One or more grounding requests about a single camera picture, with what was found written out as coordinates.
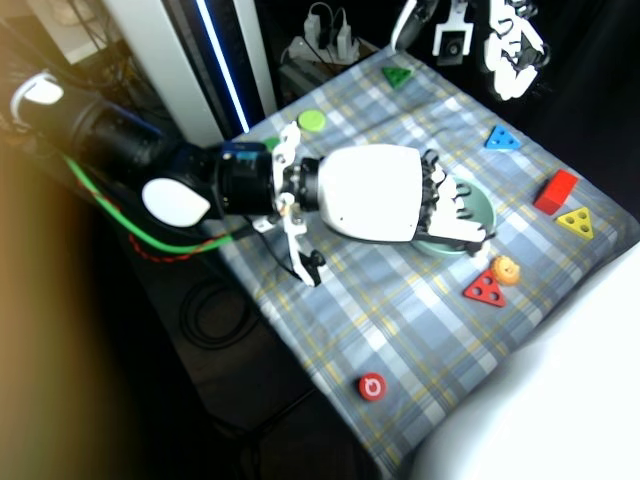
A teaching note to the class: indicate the red rectangular block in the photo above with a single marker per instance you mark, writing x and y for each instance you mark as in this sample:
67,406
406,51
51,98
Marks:
555,192

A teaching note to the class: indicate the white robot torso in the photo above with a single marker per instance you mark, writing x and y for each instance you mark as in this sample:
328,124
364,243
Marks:
550,375

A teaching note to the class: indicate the white plug adapter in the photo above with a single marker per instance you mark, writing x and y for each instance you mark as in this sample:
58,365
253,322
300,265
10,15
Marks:
344,39
314,25

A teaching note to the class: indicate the red triangle block with holes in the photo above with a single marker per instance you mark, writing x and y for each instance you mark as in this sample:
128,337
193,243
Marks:
485,291

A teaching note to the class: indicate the orange lion cookie toy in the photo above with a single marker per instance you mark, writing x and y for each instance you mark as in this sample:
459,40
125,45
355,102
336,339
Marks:
505,270

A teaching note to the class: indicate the white pillar with blue light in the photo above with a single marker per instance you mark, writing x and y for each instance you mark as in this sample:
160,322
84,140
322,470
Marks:
165,60

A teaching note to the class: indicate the green triangle block with holes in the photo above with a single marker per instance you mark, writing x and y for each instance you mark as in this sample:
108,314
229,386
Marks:
396,76

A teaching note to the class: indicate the blue triangle block with holes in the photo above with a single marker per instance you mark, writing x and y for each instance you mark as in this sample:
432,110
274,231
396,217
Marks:
501,140

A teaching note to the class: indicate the blue plaid cloth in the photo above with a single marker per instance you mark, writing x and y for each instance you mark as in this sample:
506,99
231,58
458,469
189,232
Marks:
400,325

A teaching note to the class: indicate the white power strip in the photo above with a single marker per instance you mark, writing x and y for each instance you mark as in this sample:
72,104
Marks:
300,49

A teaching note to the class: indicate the yellow triangle block with holes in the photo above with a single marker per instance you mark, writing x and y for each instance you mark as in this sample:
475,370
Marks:
577,225

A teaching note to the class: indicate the red cylinder with white letter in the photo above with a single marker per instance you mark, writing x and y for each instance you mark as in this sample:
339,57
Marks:
371,386

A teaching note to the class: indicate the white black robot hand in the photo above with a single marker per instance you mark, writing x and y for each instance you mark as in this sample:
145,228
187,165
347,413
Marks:
512,55
372,192

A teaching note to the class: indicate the green sandwich cookie toy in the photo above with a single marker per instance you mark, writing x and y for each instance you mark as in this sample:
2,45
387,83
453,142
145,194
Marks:
311,120

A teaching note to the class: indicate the teal bowl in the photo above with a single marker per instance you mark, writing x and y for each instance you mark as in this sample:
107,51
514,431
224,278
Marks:
481,210

